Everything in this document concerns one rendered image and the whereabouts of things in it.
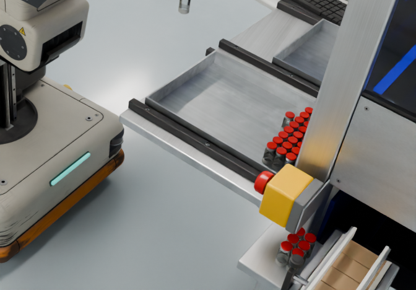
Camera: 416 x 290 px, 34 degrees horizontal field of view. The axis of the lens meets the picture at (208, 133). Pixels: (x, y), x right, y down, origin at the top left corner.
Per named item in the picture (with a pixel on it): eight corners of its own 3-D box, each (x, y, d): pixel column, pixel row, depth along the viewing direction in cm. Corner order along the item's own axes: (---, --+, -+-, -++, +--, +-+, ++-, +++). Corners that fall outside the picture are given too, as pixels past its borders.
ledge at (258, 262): (338, 265, 120) (342, 259, 119) (304, 312, 111) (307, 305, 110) (273, 225, 125) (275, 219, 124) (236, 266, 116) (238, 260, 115)
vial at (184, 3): (190, 12, 134) (194, -8, 131) (184, 15, 132) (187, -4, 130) (182, 7, 135) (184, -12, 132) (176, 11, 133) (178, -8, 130)
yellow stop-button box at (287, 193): (313, 212, 116) (324, 182, 111) (293, 235, 111) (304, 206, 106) (277, 189, 118) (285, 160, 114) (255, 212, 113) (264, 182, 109)
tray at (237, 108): (338, 129, 147) (343, 116, 145) (279, 190, 130) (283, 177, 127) (213, 62, 159) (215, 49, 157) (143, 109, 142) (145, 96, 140)
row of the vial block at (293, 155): (329, 136, 145) (334, 119, 142) (288, 178, 132) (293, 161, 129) (320, 131, 145) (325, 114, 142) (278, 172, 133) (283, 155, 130)
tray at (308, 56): (437, 86, 166) (443, 75, 164) (398, 135, 149) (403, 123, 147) (319, 29, 179) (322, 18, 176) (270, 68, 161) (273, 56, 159)
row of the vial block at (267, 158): (311, 126, 146) (316, 109, 143) (268, 166, 134) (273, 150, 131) (302, 121, 147) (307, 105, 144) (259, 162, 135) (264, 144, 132)
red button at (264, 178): (279, 191, 116) (285, 175, 113) (267, 204, 113) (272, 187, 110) (261, 180, 117) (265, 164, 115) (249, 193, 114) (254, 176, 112)
